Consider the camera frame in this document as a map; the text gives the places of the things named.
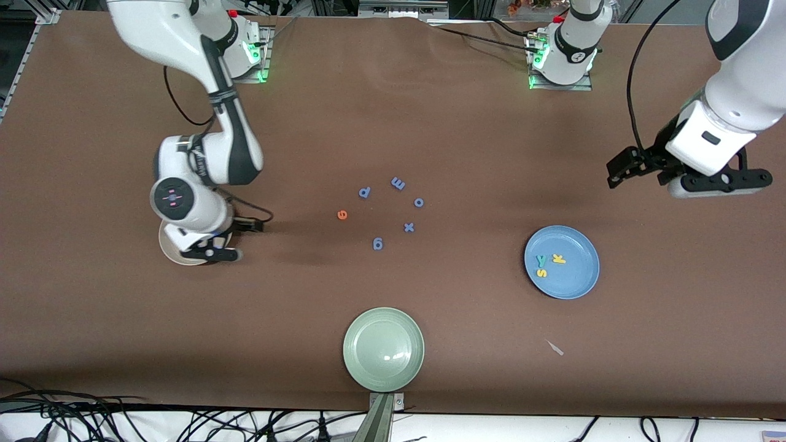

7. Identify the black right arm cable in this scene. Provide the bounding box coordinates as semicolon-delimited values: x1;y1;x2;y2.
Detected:
163;64;274;223

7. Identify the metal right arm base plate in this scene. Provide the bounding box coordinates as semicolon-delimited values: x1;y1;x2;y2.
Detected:
228;23;275;84

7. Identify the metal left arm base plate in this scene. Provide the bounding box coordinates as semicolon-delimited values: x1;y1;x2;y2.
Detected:
526;28;595;93

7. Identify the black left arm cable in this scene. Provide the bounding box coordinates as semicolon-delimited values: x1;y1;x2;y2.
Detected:
625;0;683;155

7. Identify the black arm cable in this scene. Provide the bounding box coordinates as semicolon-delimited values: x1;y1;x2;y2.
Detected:
163;64;274;223
625;0;683;155

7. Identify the grey metal camera post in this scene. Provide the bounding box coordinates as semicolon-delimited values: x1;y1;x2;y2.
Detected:
368;393;405;442

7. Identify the beige round plate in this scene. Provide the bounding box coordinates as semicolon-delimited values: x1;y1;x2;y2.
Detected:
158;220;234;266

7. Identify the blue round plate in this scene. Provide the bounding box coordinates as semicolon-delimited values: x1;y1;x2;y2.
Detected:
524;225;601;300

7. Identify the dark background frame rack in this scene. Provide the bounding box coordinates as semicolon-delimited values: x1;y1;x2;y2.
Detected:
310;0;492;20

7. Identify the light green round plate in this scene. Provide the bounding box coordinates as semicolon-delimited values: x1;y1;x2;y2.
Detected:
343;307;426;393

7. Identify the brown table cover sheet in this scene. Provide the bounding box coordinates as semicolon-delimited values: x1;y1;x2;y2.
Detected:
0;9;786;421

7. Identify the black cable behind table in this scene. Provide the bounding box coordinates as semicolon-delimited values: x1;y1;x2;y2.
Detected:
424;18;536;55

